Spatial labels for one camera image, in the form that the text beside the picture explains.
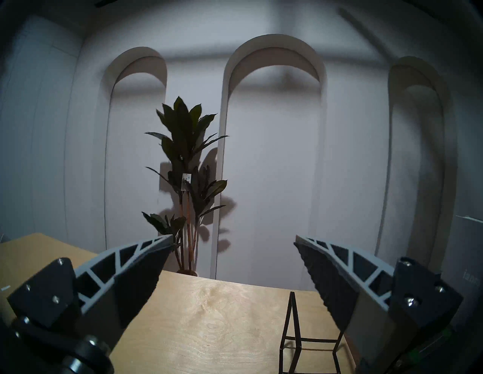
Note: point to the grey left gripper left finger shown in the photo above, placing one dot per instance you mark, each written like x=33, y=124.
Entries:
x=105, y=290

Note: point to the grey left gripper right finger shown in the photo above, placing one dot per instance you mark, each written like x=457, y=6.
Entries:
x=362, y=294

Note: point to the small white plant tag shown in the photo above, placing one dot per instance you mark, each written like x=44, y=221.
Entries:
x=186, y=181

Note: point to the dark green potted plant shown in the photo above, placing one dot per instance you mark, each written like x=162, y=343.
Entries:
x=185, y=128

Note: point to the grey ianra hardcover book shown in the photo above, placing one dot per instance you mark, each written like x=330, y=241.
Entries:
x=468, y=252

